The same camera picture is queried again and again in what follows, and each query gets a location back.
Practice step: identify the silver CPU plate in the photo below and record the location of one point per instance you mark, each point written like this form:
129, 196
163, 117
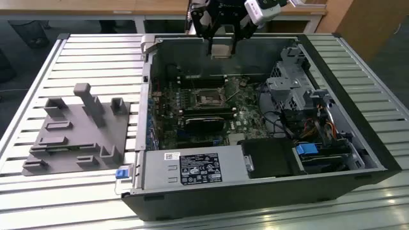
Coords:
221, 51

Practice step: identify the black hard disk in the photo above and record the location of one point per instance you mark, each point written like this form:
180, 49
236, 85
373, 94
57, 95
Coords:
322, 163

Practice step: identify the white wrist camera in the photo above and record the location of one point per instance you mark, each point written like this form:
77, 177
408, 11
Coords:
261, 12

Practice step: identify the green motherboard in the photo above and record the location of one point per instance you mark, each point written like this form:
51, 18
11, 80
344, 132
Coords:
249, 115

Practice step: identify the blue disk carrier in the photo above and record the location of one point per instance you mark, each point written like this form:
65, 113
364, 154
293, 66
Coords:
306, 149

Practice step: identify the grey parts rack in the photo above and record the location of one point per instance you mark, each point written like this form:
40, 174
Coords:
80, 143

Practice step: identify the silver drive cage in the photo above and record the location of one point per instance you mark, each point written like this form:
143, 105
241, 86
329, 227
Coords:
288, 93

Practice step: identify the silver power supply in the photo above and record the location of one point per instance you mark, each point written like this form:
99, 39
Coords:
160, 172

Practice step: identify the black PC case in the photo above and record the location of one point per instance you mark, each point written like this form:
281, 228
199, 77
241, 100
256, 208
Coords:
224, 203

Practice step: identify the wooden cabinet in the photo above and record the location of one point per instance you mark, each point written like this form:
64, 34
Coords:
366, 24

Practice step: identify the blue case latch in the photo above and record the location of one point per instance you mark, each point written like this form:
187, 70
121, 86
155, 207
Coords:
121, 174

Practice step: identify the black mesh waste bin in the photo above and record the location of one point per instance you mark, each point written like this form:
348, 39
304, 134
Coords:
29, 33

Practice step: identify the black plastic shroud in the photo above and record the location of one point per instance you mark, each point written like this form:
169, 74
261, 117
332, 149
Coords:
272, 158

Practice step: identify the round coin battery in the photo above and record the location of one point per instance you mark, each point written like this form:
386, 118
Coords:
243, 83

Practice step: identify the CPU socket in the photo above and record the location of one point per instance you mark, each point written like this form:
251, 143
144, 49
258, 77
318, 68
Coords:
208, 98

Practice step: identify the white book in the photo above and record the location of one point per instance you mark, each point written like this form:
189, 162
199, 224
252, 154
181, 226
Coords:
314, 2

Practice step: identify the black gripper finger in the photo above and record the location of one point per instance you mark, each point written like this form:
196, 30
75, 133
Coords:
199, 21
247, 27

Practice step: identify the silver chipset heat sink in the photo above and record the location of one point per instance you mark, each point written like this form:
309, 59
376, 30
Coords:
236, 139

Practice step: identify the thin metal locking lever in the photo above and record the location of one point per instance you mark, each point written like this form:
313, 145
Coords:
232, 94

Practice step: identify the graphics card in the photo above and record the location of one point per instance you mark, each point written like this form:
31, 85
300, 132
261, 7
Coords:
204, 125

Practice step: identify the wooden desk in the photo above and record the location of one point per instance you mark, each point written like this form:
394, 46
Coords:
96, 6

